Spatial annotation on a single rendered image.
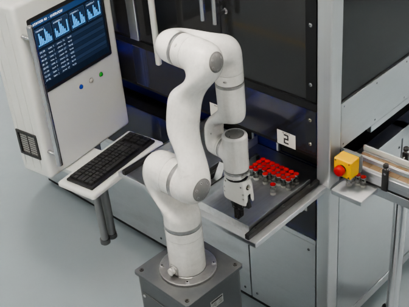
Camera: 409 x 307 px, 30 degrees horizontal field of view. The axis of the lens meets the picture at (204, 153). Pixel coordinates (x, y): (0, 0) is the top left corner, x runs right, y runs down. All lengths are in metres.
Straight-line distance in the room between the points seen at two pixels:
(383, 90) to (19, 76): 1.36
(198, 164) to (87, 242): 1.93
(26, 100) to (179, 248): 0.94
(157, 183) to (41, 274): 1.76
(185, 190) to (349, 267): 1.18
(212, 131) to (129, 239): 1.67
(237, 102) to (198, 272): 0.57
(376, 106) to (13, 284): 2.02
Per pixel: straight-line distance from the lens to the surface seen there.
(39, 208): 4.40
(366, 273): 3.40
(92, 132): 3.26
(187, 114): 2.18
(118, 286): 3.79
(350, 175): 2.71
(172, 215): 2.34
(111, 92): 3.29
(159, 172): 2.28
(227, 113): 2.35
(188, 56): 2.11
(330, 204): 2.86
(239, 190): 2.52
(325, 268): 3.07
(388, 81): 2.93
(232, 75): 2.28
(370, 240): 3.29
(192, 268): 2.46
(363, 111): 2.83
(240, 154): 2.44
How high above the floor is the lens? 2.55
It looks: 34 degrees down
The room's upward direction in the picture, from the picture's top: 5 degrees counter-clockwise
